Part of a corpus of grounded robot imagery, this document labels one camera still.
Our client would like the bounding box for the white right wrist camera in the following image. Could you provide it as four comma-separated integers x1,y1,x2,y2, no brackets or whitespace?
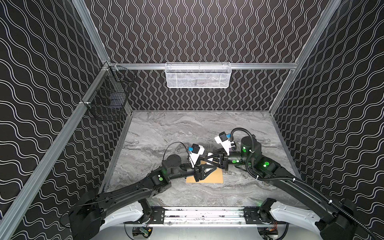
215,132,236,156

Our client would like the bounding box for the aluminium frame corner post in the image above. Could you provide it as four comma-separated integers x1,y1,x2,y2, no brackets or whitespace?
269,0,341,116
72,0,110,63

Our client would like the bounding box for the aluminium frame corner post right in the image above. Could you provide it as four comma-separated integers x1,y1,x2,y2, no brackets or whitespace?
269,0,341,116

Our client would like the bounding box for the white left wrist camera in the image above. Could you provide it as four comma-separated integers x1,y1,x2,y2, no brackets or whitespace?
188,144,205,168

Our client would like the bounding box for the brown paper envelope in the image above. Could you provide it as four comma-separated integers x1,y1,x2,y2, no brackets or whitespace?
186,169,224,184

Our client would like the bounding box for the white wire mesh basket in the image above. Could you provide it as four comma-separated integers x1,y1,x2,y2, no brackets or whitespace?
165,67,232,89

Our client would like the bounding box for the aluminium back crossbar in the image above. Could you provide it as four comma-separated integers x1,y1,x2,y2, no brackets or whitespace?
111,63,298,71

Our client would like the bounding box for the black wire basket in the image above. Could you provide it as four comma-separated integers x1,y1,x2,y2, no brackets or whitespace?
85,66,132,122

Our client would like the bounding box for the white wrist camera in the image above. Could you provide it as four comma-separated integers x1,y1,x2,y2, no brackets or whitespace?
188,144,205,168
215,132,236,156

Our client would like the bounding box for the aluminium left side rail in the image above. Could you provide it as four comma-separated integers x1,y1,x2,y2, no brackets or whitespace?
0,62,110,240

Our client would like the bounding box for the aluminium frame corner post left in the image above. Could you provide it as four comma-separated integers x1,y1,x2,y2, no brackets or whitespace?
72,0,110,63

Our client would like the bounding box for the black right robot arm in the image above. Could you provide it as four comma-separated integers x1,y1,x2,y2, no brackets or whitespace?
189,133,358,240

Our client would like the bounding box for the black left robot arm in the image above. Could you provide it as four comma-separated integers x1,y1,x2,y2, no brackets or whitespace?
69,155,217,240

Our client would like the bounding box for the black corrugated cable conduit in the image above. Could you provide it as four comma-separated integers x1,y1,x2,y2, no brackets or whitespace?
229,127,382,240

